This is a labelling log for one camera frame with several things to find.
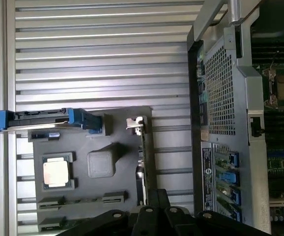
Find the CPU socket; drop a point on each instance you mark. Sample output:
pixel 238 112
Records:
pixel 283 88

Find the silver CPU chip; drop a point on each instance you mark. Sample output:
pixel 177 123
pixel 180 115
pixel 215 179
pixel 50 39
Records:
pixel 55 172

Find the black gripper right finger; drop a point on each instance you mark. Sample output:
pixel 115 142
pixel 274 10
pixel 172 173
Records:
pixel 176 218

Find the green RAM stick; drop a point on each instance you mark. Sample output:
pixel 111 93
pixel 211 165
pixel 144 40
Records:
pixel 145 157

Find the black case latch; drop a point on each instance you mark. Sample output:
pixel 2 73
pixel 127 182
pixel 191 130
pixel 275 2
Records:
pixel 255 126

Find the blue expansion slot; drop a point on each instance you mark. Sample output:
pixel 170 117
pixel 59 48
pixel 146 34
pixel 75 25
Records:
pixel 283 154

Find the disk in blue carrier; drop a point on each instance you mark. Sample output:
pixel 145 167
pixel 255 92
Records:
pixel 41 118

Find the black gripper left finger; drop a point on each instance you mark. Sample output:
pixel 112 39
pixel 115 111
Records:
pixel 148 216

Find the grey open PC case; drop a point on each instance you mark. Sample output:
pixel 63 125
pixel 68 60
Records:
pixel 220 98

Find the white expansion slot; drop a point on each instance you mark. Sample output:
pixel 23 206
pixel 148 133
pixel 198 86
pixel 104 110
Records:
pixel 282 202

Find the grey parts rack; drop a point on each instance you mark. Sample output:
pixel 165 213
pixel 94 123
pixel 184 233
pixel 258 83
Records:
pixel 122 182

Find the blue expansion slot clip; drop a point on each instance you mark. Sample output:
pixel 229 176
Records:
pixel 237 215
pixel 236 196
pixel 230 179
pixel 234 161

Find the green motherboard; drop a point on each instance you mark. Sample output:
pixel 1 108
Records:
pixel 283 137

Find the white case label sticker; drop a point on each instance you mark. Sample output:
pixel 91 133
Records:
pixel 207 179

